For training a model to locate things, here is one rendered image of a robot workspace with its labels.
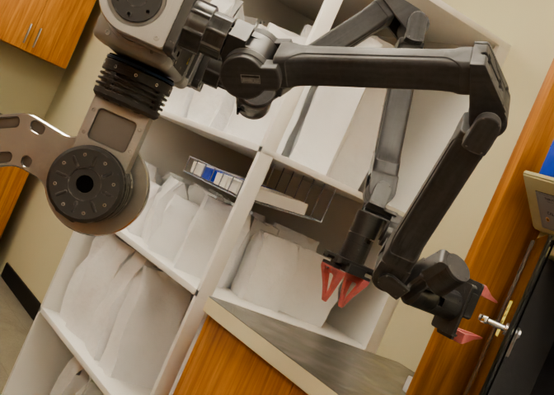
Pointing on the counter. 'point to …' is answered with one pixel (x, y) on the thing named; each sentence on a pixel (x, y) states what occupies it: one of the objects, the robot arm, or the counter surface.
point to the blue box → (548, 163)
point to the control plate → (546, 209)
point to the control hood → (537, 182)
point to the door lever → (492, 322)
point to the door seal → (521, 316)
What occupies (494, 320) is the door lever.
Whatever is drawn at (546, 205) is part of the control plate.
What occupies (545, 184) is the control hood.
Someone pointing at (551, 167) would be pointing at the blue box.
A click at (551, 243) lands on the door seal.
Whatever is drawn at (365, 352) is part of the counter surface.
